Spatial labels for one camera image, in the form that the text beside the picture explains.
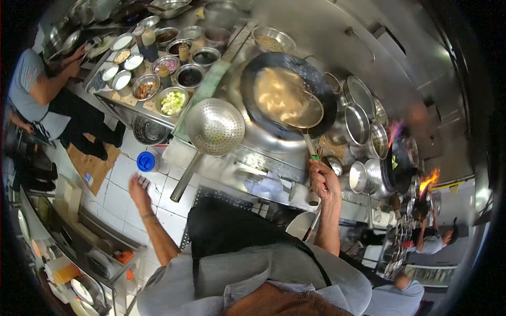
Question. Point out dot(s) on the person's left fingers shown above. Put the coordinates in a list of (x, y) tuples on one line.
[(144, 182)]

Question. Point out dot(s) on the person's body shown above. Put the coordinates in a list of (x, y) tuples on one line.
[(245, 272)]

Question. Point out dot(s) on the steel wok range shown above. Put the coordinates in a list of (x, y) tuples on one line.
[(268, 158)]

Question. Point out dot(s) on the group of steel ingredient bowls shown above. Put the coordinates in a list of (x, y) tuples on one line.
[(189, 77)]

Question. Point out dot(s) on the squeeze bottle with dark sauce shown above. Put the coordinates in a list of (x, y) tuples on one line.
[(149, 45)]

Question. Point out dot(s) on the small steel skimmer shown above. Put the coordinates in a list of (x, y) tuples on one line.
[(373, 175)]

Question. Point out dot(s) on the blue lidded container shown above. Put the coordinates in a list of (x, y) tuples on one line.
[(146, 161)]

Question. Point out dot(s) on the person's right fingers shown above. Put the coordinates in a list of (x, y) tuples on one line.
[(318, 177)]

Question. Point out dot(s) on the black wok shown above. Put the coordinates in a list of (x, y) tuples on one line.
[(400, 170), (316, 83)]

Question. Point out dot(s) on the white cloth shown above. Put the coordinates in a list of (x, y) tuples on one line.
[(268, 185)]

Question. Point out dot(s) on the large steel stock pot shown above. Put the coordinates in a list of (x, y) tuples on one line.
[(219, 14)]

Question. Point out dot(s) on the large perforated steel skimmer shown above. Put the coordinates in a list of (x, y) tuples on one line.
[(215, 126)]

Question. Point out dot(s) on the brown cardboard sheet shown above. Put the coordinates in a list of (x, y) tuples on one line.
[(93, 166)]

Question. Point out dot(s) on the steel prep table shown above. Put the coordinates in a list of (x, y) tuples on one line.
[(118, 107)]

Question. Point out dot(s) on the person's left hand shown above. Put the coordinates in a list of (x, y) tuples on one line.
[(140, 195)]

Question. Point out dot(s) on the steel bowl with noodles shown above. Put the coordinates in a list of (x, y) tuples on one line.
[(272, 39)]

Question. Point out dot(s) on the steel shelf with dishes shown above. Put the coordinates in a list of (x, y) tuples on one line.
[(75, 256)]

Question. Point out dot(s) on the small brown squeeze bottle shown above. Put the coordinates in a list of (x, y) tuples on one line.
[(184, 52)]

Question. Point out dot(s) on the person's right hand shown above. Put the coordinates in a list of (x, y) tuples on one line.
[(328, 183)]

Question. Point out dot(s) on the steel bucket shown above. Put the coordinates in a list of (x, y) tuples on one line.
[(150, 130)]

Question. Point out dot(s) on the black perforated floor mat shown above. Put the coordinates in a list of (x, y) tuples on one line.
[(221, 195)]

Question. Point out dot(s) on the white bowl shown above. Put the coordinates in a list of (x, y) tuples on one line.
[(299, 225)]

